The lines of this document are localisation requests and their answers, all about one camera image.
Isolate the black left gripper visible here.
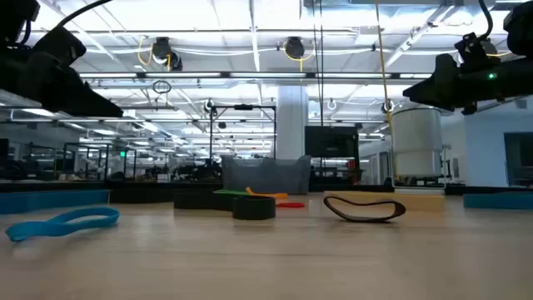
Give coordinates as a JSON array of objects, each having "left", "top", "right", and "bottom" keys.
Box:
[{"left": 18, "top": 50, "right": 124, "bottom": 118}]

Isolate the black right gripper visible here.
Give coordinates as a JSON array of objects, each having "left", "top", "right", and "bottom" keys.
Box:
[{"left": 402, "top": 53, "right": 507, "bottom": 116}]

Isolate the tan rubber band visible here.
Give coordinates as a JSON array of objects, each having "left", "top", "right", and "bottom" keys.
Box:
[{"left": 323, "top": 190, "right": 446, "bottom": 212}]

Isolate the short black rubber band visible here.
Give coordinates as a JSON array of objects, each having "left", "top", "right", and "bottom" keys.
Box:
[{"left": 323, "top": 195, "right": 407, "bottom": 223}]

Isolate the small blue rubber band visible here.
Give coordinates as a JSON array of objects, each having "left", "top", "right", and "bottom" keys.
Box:
[{"left": 5, "top": 207, "right": 121, "bottom": 243}]

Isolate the long black rubber band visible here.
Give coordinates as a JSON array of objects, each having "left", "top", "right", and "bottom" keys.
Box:
[{"left": 173, "top": 190, "right": 276, "bottom": 221}]

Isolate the orange rubber band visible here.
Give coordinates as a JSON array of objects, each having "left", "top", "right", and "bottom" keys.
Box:
[{"left": 244, "top": 186, "right": 289, "bottom": 200}]

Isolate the grey plastic bin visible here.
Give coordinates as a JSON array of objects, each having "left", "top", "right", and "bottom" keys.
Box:
[{"left": 221, "top": 154, "right": 312, "bottom": 196}]

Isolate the white cylindrical container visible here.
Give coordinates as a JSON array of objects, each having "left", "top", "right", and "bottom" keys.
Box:
[{"left": 391, "top": 107, "right": 447, "bottom": 196}]

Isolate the long ceiling light bar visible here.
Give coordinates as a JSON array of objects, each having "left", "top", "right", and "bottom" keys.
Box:
[{"left": 78, "top": 71, "right": 434, "bottom": 80}]

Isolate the dark window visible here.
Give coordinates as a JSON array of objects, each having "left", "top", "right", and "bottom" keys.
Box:
[{"left": 504, "top": 132, "right": 533, "bottom": 188}]

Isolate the white pillar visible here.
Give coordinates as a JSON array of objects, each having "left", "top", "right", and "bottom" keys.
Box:
[{"left": 276, "top": 85, "right": 310, "bottom": 161}]

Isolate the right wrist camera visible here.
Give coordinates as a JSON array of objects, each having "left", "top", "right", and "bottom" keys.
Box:
[{"left": 454, "top": 32, "right": 501, "bottom": 68}]

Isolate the black right camera cable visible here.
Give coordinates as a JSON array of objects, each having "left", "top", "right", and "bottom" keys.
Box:
[{"left": 477, "top": 0, "right": 495, "bottom": 41}]

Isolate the black camera cable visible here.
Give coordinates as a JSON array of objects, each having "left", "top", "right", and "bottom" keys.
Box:
[
  {"left": 56, "top": 0, "right": 113, "bottom": 28},
  {"left": 477, "top": 0, "right": 495, "bottom": 41}
]

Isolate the black ceiling cable reel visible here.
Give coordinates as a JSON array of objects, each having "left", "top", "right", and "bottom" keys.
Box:
[
  {"left": 137, "top": 36, "right": 184, "bottom": 72},
  {"left": 282, "top": 36, "right": 316, "bottom": 72}
]

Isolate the black aluminium table frame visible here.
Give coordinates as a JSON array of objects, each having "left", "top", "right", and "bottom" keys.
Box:
[{"left": 0, "top": 178, "right": 533, "bottom": 197}]

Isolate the black left camera cable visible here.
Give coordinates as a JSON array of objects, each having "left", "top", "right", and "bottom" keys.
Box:
[{"left": 56, "top": 0, "right": 113, "bottom": 28}]

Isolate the black metal frame rig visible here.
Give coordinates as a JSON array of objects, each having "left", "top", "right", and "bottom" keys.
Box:
[{"left": 209, "top": 103, "right": 277, "bottom": 166}]

